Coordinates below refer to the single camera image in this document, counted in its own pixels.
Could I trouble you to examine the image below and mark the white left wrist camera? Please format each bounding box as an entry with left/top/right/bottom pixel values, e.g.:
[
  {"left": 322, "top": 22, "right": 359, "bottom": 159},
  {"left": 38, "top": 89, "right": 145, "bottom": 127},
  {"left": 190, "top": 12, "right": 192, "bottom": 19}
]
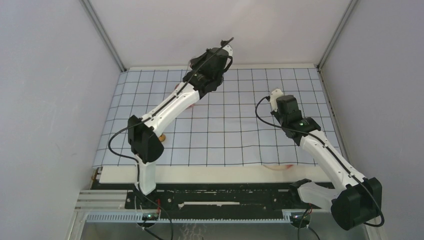
[{"left": 222, "top": 44, "right": 234, "bottom": 57}]

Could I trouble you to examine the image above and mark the white checked tablecloth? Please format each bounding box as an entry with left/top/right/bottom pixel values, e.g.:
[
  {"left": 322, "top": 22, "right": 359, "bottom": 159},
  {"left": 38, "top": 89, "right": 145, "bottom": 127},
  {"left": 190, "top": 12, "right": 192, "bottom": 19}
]
[{"left": 93, "top": 68, "right": 340, "bottom": 167}]

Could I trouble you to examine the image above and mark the cream pink branch plate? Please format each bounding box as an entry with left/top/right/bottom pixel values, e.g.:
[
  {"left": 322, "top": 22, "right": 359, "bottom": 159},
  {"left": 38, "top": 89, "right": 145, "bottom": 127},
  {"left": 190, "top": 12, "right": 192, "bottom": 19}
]
[{"left": 263, "top": 164, "right": 293, "bottom": 171}]

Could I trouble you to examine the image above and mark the pink patterned mug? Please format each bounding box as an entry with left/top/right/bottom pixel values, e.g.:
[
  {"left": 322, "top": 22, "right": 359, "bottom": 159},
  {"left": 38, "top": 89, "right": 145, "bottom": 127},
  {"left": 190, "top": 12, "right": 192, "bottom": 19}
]
[{"left": 174, "top": 83, "right": 194, "bottom": 110}]

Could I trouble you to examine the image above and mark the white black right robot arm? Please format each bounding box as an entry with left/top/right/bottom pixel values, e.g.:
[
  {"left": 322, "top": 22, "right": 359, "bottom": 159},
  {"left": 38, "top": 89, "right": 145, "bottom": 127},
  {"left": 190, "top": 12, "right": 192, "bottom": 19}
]
[{"left": 269, "top": 92, "right": 385, "bottom": 231}]

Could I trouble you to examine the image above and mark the white slotted cable duct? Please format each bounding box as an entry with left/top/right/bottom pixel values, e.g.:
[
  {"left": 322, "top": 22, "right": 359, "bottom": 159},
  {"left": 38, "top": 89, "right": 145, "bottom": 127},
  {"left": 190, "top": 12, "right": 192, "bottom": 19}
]
[{"left": 85, "top": 211, "right": 294, "bottom": 224}]

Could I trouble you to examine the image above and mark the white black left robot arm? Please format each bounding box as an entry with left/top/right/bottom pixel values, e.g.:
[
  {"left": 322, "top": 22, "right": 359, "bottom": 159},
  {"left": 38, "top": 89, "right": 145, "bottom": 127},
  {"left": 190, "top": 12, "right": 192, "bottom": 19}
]
[{"left": 127, "top": 44, "right": 234, "bottom": 209}]

